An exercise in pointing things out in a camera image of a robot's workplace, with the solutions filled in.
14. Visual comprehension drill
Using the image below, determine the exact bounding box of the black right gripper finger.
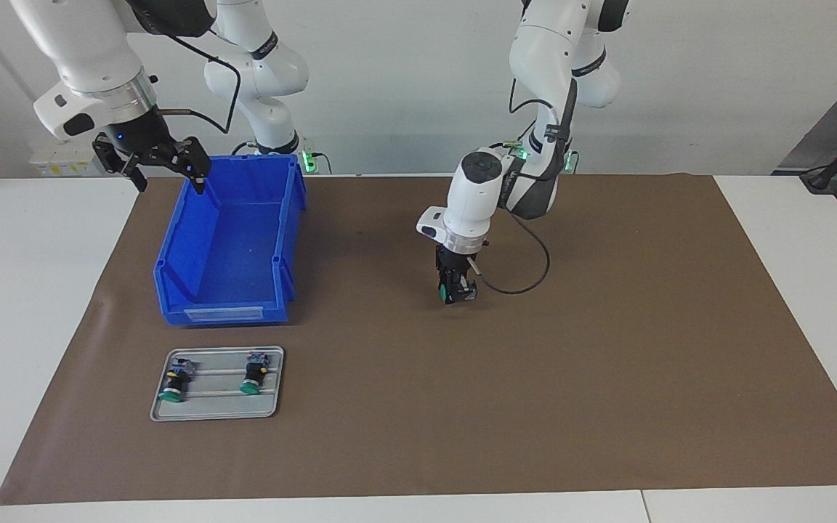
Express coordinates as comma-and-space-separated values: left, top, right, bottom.
92, 134, 149, 193
144, 137, 213, 195

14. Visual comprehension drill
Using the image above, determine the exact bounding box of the white wall socket box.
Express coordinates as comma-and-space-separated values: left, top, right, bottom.
29, 140, 103, 177

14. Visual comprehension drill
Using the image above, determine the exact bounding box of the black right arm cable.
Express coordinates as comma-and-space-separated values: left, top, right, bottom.
161, 29, 241, 135

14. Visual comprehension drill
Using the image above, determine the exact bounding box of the blue plastic storage bin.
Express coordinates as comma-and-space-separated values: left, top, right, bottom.
153, 154, 308, 326

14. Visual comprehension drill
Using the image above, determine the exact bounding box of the grey metal tray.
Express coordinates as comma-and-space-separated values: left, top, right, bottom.
149, 346, 286, 422

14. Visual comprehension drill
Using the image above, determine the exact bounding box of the brown table mat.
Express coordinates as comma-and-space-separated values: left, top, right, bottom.
0, 174, 837, 506

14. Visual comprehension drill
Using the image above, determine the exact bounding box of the green push button switch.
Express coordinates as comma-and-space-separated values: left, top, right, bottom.
439, 282, 477, 306
239, 352, 270, 395
157, 357, 198, 402

